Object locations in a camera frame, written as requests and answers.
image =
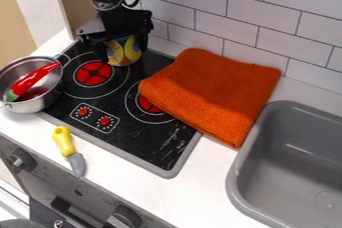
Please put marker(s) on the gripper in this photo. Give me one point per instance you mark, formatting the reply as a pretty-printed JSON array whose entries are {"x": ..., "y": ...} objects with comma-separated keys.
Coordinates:
[{"x": 120, "y": 22}]

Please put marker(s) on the yellow and blue can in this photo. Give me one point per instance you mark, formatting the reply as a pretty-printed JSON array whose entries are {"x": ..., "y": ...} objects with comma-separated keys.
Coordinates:
[{"x": 123, "y": 51}]

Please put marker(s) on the toy stove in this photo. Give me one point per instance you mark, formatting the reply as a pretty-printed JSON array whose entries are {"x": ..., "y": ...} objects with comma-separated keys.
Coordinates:
[{"x": 119, "y": 118}]

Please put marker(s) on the silver pot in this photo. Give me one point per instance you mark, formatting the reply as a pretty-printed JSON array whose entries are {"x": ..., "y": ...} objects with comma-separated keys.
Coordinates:
[{"x": 41, "y": 96}]

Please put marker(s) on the red toy pepper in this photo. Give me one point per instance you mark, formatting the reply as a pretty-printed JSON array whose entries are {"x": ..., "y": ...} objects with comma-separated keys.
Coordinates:
[{"x": 29, "y": 80}]

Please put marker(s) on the orange cloth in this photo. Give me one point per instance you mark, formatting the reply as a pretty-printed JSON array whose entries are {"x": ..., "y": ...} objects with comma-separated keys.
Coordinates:
[{"x": 213, "y": 94}]

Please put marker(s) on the yellow toy knife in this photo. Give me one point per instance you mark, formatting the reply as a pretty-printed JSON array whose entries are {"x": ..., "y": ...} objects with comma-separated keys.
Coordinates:
[{"x": 65, "y": 142}]

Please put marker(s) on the toy sink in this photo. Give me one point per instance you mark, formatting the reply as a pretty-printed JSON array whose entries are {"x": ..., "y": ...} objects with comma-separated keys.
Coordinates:
[{"x": 294, "y": 172}]

